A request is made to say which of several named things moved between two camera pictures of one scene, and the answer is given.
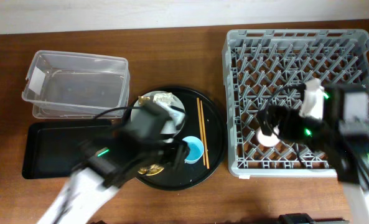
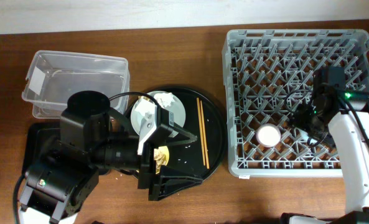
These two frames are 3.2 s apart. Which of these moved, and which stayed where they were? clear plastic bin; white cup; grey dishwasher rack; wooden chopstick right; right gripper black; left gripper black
Moved: right gripper black; left gripper black
Stayed: wooden chopstick right; grey dishwasher rack; clear plastic bin; white cup
